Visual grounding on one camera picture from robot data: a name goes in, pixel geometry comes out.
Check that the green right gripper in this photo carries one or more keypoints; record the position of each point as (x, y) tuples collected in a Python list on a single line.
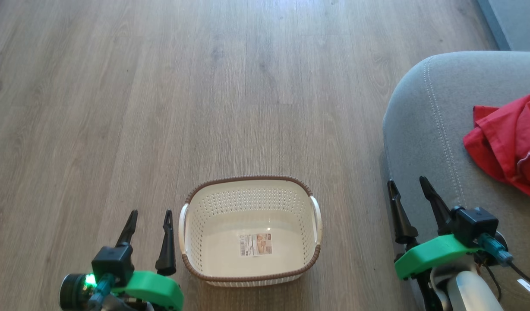
[(433, 257)]

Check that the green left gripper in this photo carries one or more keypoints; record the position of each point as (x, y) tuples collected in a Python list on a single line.
[(159, 289)]

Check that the red shirt with white trim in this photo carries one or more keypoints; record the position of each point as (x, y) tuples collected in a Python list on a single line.
[(506, 138)]

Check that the left arm white grey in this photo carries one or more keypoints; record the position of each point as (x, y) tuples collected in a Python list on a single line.
[(118, 304)]

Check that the right arm white grey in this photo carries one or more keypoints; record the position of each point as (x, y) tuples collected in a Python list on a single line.
[(468, 289)]

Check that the grey fabric sofa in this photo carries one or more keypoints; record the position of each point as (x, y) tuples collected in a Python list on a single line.
[(429, 129)]

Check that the printed paper label sticker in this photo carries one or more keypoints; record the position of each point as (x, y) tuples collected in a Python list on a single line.
[(255, 244)]

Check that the white laundry basket brown rim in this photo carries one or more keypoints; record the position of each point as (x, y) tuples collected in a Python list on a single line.
[(247, 198)]

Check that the grey blue furniture panel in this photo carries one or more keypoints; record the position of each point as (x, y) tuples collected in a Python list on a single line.
[(515, 21)]

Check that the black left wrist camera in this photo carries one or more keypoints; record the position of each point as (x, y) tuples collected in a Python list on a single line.
[(111, 263)]

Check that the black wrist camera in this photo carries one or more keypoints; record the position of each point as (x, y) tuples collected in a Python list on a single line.
[(476, 224), (111, 263)]

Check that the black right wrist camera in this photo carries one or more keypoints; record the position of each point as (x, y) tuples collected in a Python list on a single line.
[(476, 224)]

